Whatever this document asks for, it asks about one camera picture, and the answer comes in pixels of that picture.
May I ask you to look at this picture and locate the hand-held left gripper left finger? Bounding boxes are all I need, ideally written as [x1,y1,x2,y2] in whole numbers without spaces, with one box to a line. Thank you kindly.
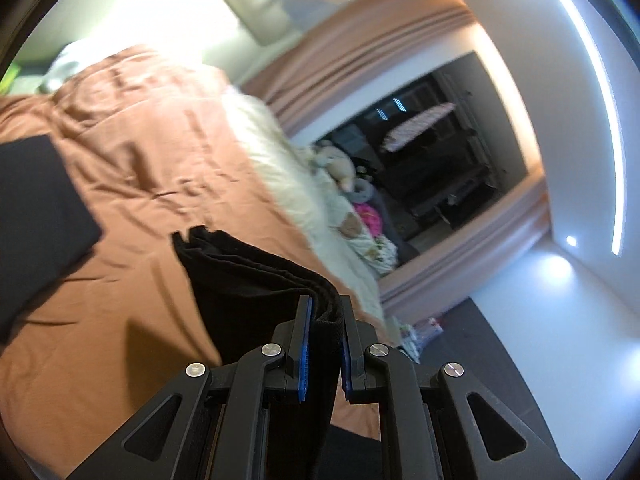
[65,296,314,480]

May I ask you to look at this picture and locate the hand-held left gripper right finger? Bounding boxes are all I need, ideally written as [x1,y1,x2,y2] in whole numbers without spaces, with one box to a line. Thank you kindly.
[339,296,581,480]

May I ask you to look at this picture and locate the black pants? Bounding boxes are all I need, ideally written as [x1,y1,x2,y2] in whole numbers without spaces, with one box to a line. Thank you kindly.
[171,226,383,480]

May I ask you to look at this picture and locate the black and white patterned cloth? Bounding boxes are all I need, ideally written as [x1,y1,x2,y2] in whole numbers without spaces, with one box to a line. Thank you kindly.
[365,235,398,276]

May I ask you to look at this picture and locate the bear print pillow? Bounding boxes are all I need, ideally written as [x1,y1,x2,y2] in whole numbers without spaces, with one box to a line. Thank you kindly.
[332,195,381,256]

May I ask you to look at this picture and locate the pink cloth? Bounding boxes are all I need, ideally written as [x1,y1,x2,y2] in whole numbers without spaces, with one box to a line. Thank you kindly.
[355,202,382,233]

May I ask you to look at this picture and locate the dark grey bedding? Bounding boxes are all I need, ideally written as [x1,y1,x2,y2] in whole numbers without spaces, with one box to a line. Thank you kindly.
[375,195,426,261]

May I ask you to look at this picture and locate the cream bed sheet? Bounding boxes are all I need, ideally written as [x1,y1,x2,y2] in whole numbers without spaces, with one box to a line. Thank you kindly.
[220,87,386,321]

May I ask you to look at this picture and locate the pink curtain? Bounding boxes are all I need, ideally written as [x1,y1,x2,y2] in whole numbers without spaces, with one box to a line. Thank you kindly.
[377,180,553,311]
[247,0,481,136]

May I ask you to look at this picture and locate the grey plush toy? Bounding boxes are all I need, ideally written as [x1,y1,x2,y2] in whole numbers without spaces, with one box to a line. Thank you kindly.
[352,177,376,203]

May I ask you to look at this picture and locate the beige plush toy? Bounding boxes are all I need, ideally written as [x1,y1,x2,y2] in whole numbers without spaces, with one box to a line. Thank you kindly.
[312,142,358,193]

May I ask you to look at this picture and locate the orange blanket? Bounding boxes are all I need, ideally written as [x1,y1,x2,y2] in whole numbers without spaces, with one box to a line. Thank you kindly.
[0,45,386,478]

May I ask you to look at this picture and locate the floral hanging garment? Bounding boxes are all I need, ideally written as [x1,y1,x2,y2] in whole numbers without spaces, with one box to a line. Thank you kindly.
[380,101,457,153]

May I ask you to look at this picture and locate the small black cloth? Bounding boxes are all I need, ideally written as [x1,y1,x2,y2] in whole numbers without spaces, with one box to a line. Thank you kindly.
[0,135,103,343]

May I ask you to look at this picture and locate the cream padded headboard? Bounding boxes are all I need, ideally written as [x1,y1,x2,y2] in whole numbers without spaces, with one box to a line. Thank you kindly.
[10,0,311,86]

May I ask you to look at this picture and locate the white pillow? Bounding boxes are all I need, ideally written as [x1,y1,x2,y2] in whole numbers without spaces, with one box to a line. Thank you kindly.
[40,42,101,93]

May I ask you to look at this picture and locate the ceiling light strip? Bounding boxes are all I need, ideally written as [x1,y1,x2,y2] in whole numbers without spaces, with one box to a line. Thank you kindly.
[556,0,626,256]

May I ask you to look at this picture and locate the green packet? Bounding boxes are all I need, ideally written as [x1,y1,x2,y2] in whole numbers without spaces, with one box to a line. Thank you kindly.
[0,60,21,96]

